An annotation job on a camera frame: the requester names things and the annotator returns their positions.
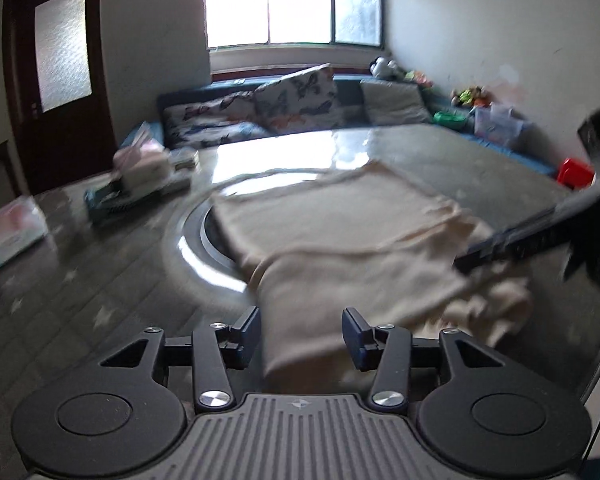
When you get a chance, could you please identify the colourful plush toys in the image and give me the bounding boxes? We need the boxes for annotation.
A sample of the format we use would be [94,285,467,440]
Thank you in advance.
[451,86,492,108]

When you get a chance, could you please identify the tissue box pink white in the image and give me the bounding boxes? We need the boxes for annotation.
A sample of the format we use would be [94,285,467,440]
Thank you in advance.
[112,122,173,192]

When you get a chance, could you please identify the clear plastic storage box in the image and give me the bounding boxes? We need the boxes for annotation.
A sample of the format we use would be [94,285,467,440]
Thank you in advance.
[474,107,526,150]

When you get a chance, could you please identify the window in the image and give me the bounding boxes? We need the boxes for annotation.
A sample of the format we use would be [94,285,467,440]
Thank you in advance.
[204,0,382,49]

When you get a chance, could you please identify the butterfly pillow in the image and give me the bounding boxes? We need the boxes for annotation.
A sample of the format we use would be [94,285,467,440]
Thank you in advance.
[253,64,346,134]
[163,91,271,150]

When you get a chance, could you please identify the butterfly pillow left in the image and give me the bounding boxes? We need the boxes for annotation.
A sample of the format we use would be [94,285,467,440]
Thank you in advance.
[163,91,271,150]

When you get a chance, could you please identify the round black induction cooktop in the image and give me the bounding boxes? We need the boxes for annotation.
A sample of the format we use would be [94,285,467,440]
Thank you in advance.
[198,200,240,278]

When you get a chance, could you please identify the red plastic stool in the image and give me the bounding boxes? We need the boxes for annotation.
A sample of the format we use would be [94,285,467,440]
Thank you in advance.
[556,158,595,190]

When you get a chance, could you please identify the dark wooden door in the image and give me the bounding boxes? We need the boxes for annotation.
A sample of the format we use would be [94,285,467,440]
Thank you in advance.
[2,0,117,194]

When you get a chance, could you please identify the grey cushion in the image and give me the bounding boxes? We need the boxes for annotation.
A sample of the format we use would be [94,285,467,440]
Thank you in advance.
[360,79,431,126]

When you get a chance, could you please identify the small green packet stack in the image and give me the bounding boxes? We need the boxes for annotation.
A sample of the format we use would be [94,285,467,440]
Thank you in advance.
[169,146,199,171]

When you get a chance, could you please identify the soft tissue pack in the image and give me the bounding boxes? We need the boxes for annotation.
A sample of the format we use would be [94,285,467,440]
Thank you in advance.
[0,196,48,269]

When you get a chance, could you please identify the blue sofa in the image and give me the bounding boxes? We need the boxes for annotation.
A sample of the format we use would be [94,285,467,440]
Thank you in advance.
[149,66,557,178]

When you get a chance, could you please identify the green bowl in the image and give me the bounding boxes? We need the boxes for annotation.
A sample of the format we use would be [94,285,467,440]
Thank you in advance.
[432,110,467,131]

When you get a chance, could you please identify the cream sweatshirt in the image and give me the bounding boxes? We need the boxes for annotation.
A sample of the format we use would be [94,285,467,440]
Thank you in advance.
[212,162,532,391]

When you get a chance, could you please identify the butterfly pillow right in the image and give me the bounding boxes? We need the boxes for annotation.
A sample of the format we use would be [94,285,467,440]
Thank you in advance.
[253,64,346,134]

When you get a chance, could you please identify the panda plush toy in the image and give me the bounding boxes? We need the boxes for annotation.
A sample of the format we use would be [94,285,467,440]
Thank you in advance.
[370,56,406,81]

